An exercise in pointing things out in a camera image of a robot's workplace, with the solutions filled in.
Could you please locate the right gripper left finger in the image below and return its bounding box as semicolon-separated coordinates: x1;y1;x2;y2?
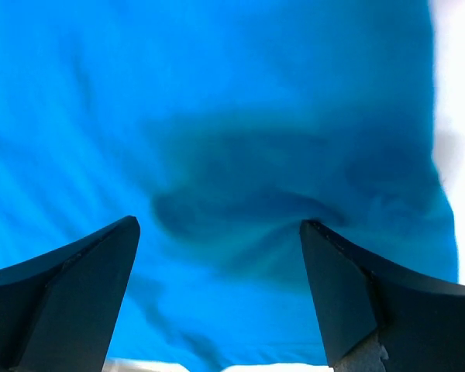
0;216;140;372

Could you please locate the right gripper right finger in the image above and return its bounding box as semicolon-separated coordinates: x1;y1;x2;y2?
300;221;465;371

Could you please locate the blue t shirt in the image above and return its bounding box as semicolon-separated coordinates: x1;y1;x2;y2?
0;1;458;371

